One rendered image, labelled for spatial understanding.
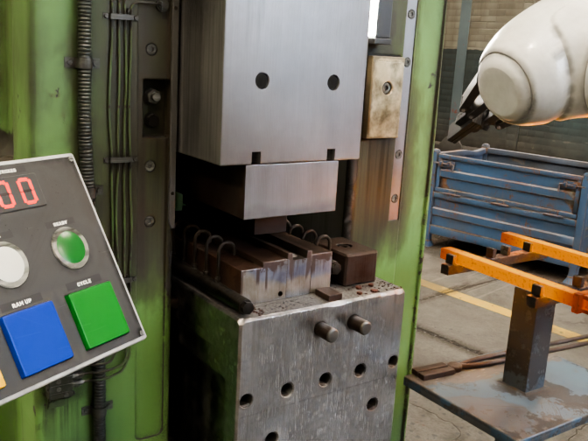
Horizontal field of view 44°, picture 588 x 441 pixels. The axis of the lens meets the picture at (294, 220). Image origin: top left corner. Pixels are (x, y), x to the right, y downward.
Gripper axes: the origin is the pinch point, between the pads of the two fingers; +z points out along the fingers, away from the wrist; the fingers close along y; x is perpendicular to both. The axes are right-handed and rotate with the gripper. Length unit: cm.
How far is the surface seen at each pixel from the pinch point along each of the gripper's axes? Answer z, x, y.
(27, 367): 6, -53, -45
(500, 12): 572, 631, 316
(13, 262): 7, -42, -51
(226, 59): 14.1, 2.0, -35.9
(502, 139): 635, 498, 389
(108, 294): 14, -40, -39
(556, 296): 15.9, -12.1, 32.3
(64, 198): 13, -30, -49
